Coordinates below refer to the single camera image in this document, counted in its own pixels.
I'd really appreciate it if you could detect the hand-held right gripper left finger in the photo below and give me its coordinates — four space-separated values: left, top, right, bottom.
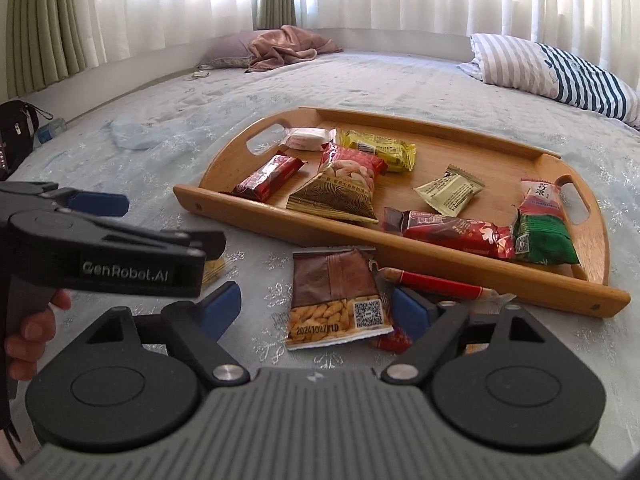
87 281 251 388

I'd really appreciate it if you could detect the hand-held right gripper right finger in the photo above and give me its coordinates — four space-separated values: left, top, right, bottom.
381 287 548 387

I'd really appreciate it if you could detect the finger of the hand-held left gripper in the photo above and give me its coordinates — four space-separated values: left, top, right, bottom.
100 230 227 261
0 181 130 221

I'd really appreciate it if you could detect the golden yellow snack packet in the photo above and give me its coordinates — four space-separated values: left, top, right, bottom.
202 257 227 282

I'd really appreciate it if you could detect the red cracker packet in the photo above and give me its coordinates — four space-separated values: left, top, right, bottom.
369 329 417 354

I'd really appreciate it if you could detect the long red wafer packet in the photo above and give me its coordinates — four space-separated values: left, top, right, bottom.
374 267 518 307

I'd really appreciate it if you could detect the brown peanut snack packet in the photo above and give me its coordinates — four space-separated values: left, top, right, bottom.
285 246 397 351

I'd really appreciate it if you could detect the dark red long snack bar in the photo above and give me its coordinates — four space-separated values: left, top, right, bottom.
382 207 517 261

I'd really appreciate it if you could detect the beige snack packet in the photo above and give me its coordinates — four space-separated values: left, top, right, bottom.
413 163 485 217

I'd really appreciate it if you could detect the red gold peanut bag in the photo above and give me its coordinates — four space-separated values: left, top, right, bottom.
285 142 389 225

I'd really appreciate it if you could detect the white pink snack packet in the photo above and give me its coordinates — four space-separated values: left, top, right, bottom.
277 127 337 153

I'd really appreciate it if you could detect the wooden tray with handles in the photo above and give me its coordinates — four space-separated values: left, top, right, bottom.
172 106 632 319

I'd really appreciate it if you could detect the white pastry packet red label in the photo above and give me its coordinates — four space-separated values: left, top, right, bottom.
514 177 564 222

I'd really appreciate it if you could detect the person's left hand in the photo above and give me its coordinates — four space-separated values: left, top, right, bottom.
4 290 74 376

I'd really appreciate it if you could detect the crumpled pale blue cloth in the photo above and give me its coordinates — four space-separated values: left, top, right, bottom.
109 112 202 151

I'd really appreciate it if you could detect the red snack bar packet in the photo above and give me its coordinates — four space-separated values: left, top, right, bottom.
232 154 307 203

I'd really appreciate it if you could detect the water bottle blue label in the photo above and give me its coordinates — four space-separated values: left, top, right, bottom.
34 117 69 144

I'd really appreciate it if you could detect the black bag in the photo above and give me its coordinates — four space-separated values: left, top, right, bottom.
0 100 41 182

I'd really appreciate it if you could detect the green snack packet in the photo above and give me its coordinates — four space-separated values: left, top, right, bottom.
512 209 582 267

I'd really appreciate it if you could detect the purple pillow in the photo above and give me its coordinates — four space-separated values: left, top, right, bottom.
197 30 267 70

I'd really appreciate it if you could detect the pink blanket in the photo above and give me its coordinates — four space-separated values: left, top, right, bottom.
244 24 345 74

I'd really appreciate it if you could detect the white sheer curtain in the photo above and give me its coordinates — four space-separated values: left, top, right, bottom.
294 0 640 92
93 0 267 65

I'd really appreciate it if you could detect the bed with pale blue sheet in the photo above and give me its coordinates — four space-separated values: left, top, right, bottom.
0 46 640 463

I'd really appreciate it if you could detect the blue white striped pillow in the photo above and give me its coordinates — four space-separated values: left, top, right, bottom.
457 33 640 130

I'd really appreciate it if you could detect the black cable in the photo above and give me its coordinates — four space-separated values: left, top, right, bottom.
0 360 25 465

